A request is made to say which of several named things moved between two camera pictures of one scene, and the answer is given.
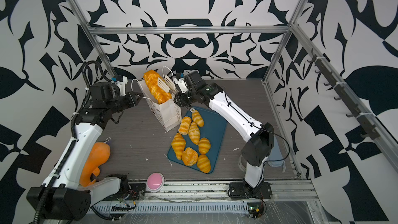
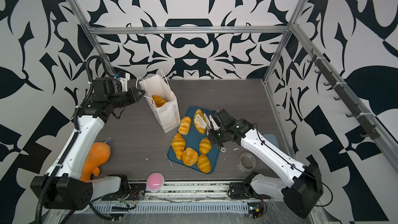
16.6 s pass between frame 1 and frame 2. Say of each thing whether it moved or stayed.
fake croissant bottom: stayed
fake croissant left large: stayed
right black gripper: moved
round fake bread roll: stayed
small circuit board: stayed
